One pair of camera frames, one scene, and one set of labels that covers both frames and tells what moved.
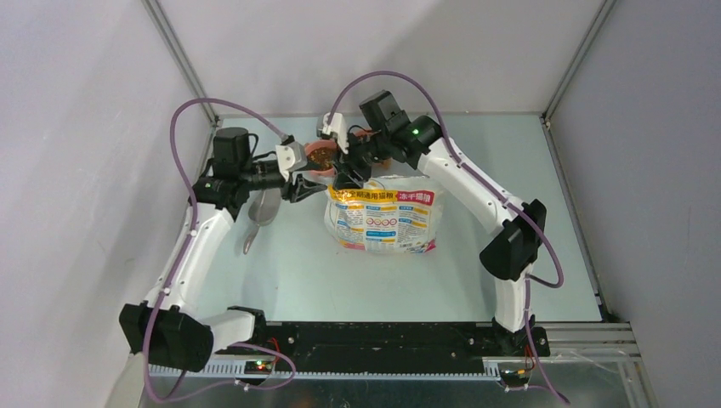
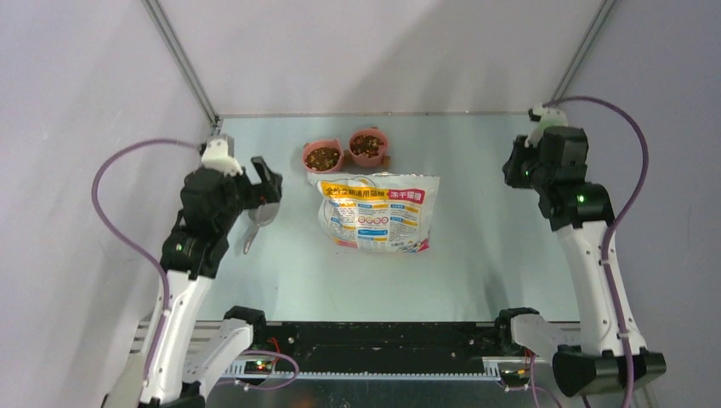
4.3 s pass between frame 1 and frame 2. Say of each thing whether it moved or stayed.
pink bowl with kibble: stayed
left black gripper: moved
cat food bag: stayed
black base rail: stayed
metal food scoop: stayed
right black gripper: moved
